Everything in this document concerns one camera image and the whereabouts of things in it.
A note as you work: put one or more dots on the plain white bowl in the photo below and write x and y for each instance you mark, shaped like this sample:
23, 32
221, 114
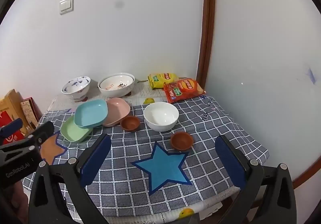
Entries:
161, 116

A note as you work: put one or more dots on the red box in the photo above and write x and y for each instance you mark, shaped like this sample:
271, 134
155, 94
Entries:
6, 120

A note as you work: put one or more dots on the yellow chips bag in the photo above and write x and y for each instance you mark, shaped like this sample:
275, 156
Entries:
160, 80

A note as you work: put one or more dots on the brown baseboard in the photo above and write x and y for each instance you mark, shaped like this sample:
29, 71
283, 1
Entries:
302, 180

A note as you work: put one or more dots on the brown wooden door frame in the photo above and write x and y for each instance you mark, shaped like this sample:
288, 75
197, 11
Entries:
208, 25

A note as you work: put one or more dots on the white light switch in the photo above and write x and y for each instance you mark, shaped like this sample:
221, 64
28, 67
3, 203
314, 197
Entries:
66, 5

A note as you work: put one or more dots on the blue plate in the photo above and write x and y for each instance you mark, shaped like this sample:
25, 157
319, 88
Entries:
90, 113

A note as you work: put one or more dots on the green plate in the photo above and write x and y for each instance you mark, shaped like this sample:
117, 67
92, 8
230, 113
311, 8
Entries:
71, 132

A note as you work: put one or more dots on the white bowl with blue pattern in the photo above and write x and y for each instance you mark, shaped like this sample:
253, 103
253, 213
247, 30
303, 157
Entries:
75, 88

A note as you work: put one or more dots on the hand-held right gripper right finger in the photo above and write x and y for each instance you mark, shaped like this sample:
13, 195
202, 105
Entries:
229, 161

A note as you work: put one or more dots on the brown patterned box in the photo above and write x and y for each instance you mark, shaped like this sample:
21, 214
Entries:
28, 111

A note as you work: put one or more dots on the pink plate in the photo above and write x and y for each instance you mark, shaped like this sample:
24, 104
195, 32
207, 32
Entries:
117, 111

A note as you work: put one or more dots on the large white grey-patterned bowl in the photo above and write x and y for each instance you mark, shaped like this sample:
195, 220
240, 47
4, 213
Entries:
114, 93

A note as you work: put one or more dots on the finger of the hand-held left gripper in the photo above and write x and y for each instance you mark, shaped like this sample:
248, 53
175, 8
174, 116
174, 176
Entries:
42, 132
11, 127

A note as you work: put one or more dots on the red chips bag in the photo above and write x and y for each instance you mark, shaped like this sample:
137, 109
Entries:
183, 89

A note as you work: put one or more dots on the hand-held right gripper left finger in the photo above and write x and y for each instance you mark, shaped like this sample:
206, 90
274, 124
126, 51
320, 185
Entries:
96, 158

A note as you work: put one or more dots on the grey checked star tablecloth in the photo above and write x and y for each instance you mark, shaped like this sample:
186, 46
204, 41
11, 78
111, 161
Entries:
208, 126

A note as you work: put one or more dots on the white bowl with orange print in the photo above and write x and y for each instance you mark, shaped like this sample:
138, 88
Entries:
115, 83

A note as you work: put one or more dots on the small brown dish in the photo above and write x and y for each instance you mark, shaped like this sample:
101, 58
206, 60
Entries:
130, 123
181, 140

